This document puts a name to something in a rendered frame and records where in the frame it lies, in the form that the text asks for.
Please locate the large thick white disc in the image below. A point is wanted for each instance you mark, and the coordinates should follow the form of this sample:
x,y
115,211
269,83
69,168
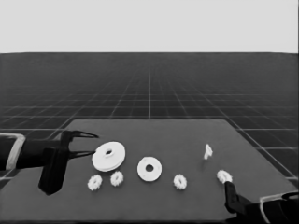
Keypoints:
x,y
101,163

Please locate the small white toothed gear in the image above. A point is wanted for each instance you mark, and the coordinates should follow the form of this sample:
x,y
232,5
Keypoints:
x,y
176,183
91,184
113,179
220,174

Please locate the small white T-shaped piece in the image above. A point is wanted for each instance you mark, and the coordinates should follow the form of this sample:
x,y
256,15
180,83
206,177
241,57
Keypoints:
x,y
207,151

